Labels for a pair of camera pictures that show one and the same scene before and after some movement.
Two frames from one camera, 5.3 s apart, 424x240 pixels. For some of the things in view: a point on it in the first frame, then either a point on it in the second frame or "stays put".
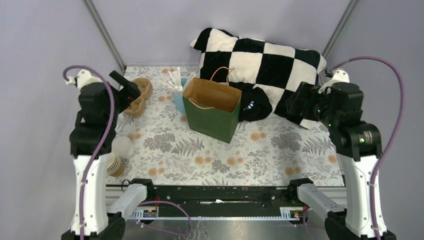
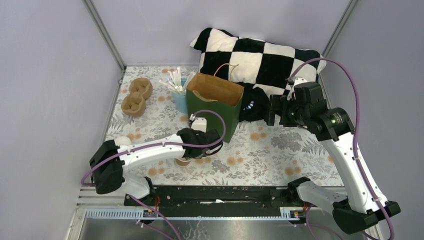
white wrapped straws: (175, 80) stays put
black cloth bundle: (254, 105) stays put
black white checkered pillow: (279, 69) stays put
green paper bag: (212, 106) stays put
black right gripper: (306, 91) → (279, 102)
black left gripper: (130, 92) → (197, 133)
